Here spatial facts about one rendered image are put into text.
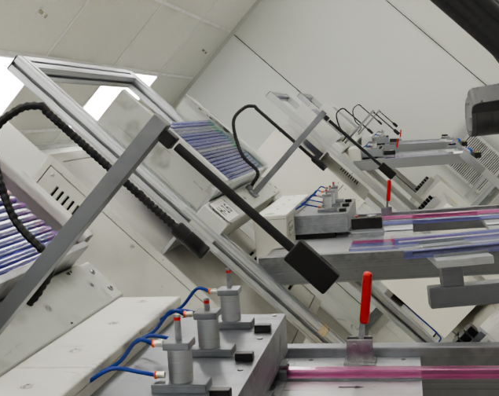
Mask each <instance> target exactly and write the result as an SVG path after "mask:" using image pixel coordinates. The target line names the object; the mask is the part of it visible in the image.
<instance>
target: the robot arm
mask: <svg viewBox="0 0 499 396"><path fill-rule="evenodd" d="M430 1H431V2H432V3H434V4H435V5H436V6H437V7H438V8H440V9H441V11H443V12H444V13H445V14H446V15H447V16H448V17H449V18H451V19H452V20H453V21H454V22H455V23H456V24H458V25H459V26H460V27H461V28H463V29H464V30H465V31H466V32H467V33H468V34H469V35H470V36H471V37H472V38H473V39H475V40H476V41H477V42H478V43H479V44H481V45H482V46H483V47H484V48H485V49H486V50H487V51H488V52H489V53H491V54H492V55H493V57H494V58H495V59H496V61H497V62H498V64H499V0H430ZM465 121H466V127H467V131H468V136H469V137H478V136H486V135H495V134H499V83H497V84H492V85H487V86H479V87H474V88H471V89H470V90H469V91H468V96H467V98H466V101H465Z"/></svg>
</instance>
